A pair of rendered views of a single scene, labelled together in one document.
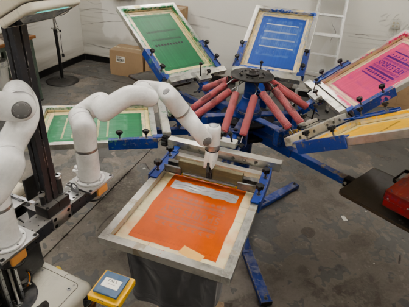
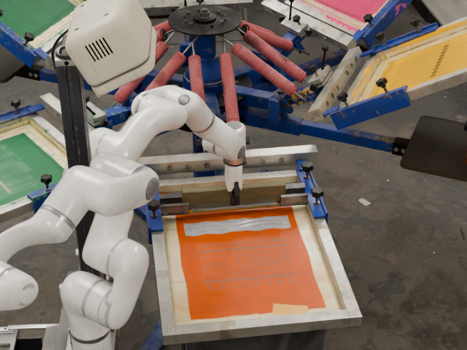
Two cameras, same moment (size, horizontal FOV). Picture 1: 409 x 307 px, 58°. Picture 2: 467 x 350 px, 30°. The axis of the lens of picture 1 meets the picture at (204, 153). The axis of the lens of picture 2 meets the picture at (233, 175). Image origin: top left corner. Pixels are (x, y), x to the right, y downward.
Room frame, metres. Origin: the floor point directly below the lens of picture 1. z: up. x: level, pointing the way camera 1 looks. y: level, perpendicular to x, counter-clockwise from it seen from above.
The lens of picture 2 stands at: (-0.56, 1.04, 2.75)
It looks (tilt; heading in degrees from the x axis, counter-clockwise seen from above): 34 degrees down; 334
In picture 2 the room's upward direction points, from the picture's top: straight up
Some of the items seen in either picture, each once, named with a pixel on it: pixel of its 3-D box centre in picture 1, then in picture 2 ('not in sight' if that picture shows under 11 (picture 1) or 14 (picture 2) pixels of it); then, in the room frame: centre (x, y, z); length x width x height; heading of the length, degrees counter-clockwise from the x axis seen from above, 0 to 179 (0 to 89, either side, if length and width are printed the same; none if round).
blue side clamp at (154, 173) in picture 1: (164, 165); (153, 209); (1.73, 0.22, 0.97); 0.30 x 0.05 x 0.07; 162
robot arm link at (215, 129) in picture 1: (205, 134); (224, 142); (1.62, 0.00, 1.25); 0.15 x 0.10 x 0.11; 118
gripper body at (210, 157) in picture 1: (211, 156); (234, 171); (1.63, -0.04, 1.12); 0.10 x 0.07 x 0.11; 162
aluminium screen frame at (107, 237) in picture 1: (195, 203); (243, 246); (1.42, 0.03, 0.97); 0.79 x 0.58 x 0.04; 162
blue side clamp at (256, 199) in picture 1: (261, 189); (310, 196); (1.56, -0.31, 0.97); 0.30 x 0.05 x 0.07; 162
